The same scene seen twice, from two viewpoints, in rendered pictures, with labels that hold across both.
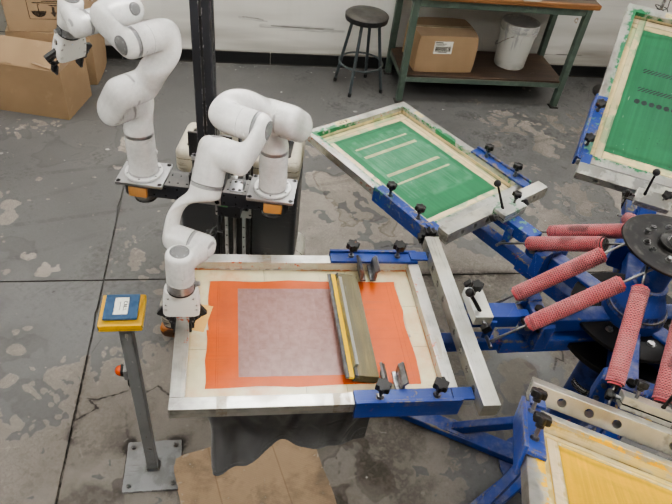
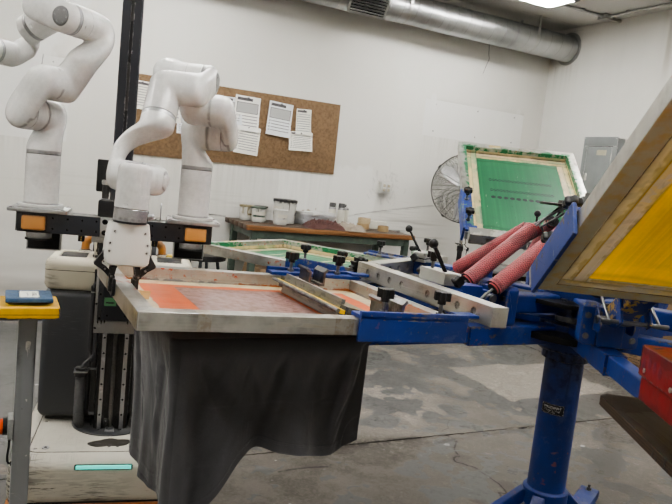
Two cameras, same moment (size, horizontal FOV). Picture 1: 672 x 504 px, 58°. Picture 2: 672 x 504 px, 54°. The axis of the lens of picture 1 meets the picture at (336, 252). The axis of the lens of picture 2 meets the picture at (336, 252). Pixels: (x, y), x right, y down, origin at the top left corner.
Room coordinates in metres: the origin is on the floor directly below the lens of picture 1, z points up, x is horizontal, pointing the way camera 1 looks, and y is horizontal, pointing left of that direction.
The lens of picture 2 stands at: (-0.46, 0.33, 1.32)
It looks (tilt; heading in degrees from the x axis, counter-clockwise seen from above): 7 degrees down; 345
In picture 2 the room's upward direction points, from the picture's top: 6 degrees clockwise
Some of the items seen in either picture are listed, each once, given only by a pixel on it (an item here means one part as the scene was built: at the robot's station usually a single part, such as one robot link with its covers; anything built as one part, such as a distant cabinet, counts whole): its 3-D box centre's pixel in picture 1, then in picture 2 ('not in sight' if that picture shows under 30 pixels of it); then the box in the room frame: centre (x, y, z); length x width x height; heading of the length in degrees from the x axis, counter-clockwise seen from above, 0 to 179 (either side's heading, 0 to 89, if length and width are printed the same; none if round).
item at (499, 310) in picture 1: (489, 315); (452, 291); (1.33, -0.50, 1.02); 0.17 x 0.06 x 0.05; 102
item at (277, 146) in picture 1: (277, 129); (201, 144); (1.67, 0.24, 1.37); 0.13 x 0.10 x 0.16; 73
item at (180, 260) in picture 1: (190, 257); (142, 185); (1.17, 0.38, 1.25); 0.15 x 0.10 x 0.11; 167
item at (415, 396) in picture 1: (406, 401); (410, 325); (0.99, -0.25, 0.99); 0.30 x 0.05 x 0.07; 102
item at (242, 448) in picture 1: (293, 433); (273, 425); (1.00, 0.05, 0.74); 0.46 x 0.04 x 0.42; 102
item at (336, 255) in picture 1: (372, 262); (313, 281); (1.53, -0.13, 0.99); 0.30 x 0.05 x 0.07; 102
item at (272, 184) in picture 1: (273, 167); (194, 194); (1.69, 0.24, 1.21); 0.16 x 0.13 x 0.15; 1
